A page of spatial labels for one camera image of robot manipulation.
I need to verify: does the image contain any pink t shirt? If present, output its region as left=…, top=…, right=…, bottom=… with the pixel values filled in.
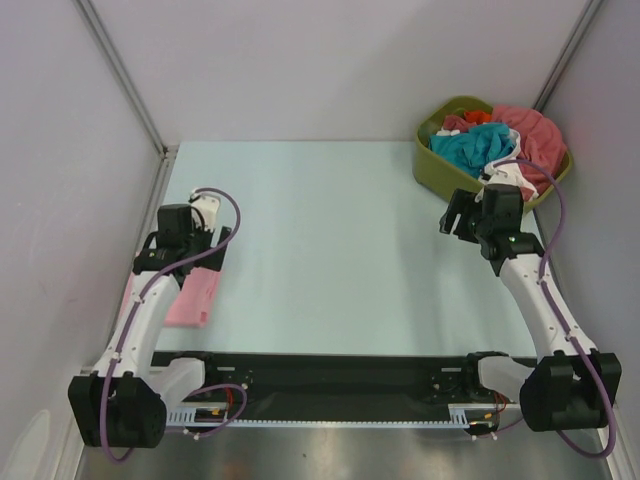
left=118, top=267, right=221, bottom=328

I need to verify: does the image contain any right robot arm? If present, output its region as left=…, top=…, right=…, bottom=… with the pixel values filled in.
left=439, top=184, right=622, bottom=432

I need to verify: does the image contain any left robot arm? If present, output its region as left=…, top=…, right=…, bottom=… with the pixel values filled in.
left=68, top=194, right=234, bottom=449

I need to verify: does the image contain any white t shirt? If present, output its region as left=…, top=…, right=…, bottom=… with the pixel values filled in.
left=429, top=123, right=539, bottom=201

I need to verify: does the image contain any olive green plastic bin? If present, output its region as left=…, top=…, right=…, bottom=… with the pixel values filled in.
left=413, top=96, right=573, bottom=211

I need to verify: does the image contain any teal t shirt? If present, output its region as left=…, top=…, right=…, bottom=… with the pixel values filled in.
left=429, top=123, right=519, bottom=178

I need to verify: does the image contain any coral red t shirt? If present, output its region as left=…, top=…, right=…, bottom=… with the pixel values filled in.
left=435, top=105, right=567, bottom=199

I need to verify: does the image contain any orange t shirt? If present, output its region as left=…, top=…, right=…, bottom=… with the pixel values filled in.
left=463, top=110, right=492, bottom=125

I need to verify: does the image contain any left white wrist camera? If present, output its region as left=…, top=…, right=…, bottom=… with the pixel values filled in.
left=189, top=191, right=221, bottom=233

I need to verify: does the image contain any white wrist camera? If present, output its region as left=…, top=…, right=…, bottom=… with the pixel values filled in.
left=189, top=191, right=221, bottom=233
left=481, top=163, right=528, bottom=190

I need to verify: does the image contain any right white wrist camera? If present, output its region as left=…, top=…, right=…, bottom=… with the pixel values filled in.
left=481, top=163, right=528, bottom=190

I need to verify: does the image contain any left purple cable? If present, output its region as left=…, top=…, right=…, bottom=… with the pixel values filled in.
left=100, top=186, right=249, bottom=463

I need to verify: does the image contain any aluminium frame rail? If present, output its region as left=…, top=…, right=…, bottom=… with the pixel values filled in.
left=79, top=364, right=617, bottom=407

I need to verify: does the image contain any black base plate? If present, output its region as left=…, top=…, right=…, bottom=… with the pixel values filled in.
left=152, top=351, right=514, bottom=420

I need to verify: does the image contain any white slotted cable duct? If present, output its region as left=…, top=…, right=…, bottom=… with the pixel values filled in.
left=166, top=404, right=497, bottom=431

